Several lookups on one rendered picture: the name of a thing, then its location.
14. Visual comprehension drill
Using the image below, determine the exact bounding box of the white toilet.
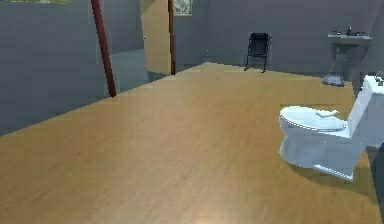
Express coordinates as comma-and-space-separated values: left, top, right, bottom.
278, 75, 384, 182

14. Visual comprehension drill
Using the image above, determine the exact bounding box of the tan room door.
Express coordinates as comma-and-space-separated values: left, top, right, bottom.
139, 0, 172, 76

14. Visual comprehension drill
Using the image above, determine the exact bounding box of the grey pedestal sink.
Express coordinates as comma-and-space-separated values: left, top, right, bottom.
321, 31, 373, 88

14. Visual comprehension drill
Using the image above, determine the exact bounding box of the black wire rack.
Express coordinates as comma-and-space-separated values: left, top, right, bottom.
243, 32, 272, 74

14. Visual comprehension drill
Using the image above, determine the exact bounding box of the green framed wall picture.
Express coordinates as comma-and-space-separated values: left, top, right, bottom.
9, 0, 73, 5

